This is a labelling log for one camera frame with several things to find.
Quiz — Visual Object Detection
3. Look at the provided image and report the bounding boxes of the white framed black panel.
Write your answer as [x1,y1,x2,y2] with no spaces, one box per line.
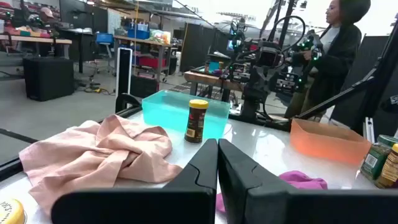
[115,47,134,97]

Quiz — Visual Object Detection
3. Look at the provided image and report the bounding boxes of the yellow-lid spice jar yellow label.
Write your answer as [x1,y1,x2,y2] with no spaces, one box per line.
[374,143,398,190]

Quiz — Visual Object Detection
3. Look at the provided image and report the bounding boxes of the long wooden table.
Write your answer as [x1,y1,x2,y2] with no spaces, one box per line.
[0,34,73,58]

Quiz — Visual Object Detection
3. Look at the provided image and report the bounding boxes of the black teleoperation handle green lights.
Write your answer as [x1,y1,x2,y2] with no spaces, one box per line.
[292,29,324,63]

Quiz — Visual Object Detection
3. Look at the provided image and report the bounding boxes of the black frame strut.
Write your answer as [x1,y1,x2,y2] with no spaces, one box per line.
[289,18,398,134]

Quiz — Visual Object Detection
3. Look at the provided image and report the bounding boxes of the translucent teal plastic bin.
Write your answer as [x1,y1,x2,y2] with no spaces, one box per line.
[141,90,231,141]

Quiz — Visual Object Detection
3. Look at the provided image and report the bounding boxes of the black box cabinet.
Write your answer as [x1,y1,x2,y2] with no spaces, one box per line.
[22,57,75,102]

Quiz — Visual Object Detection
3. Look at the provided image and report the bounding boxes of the brown spice jar yellow lid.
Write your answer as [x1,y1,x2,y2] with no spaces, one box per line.
[183,99,210,144]

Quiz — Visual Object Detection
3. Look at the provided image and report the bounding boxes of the wooden workbench with shelves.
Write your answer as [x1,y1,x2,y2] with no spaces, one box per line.
[113,35,174,83]

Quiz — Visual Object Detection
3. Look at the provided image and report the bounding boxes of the black curved bracket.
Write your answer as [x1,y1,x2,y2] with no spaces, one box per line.
[115,93,144,114]

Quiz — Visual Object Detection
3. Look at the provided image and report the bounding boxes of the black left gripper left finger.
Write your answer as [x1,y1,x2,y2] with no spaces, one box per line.
[51,138,218,224]

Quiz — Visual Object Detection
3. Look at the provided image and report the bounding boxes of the blue crate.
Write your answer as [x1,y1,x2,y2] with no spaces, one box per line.
[127,28,150,40]

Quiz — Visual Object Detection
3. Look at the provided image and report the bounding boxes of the light pink cloth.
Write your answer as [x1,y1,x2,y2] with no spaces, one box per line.
[18,114,183,215]

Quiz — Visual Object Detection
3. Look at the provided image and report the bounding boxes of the red storage bin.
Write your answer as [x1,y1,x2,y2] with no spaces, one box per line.
[138,55,167,69]

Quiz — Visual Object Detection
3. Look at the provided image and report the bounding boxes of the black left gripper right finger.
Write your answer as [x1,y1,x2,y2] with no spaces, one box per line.
[218,138,398,224]

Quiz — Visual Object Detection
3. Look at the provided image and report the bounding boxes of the green-lid herb spice jar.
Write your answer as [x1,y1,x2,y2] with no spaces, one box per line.
[359,134,398,181]

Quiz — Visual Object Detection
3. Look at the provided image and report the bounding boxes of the wooden station table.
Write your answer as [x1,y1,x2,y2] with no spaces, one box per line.
[183,70,246,103]

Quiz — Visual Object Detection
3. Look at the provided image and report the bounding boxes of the seated person with cap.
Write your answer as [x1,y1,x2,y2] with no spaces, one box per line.
[30,6,62,35]

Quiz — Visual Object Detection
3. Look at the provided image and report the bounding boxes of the yellow printed lid container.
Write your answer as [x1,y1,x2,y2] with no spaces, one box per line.
[0,198,27,224]

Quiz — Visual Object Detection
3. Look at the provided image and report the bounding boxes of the bag of colourful items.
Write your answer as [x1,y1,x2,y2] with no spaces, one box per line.
[149,29,172,45]

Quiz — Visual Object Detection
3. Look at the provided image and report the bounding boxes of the blue chair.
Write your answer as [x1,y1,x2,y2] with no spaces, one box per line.
[95,32,115,68]

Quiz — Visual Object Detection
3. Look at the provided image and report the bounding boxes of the black partition panel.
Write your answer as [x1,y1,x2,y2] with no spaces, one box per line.
[180,23,231,74]

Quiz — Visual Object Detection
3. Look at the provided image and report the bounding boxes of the standing person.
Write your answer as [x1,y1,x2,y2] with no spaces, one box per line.
[284,0,372,121]

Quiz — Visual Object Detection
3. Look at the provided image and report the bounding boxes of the translucent orange plastic bin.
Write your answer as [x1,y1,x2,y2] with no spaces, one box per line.
[289,118,373,166]

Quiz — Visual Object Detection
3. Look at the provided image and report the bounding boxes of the magenta cloth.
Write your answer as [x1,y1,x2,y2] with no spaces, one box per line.
[215,170,328,214]

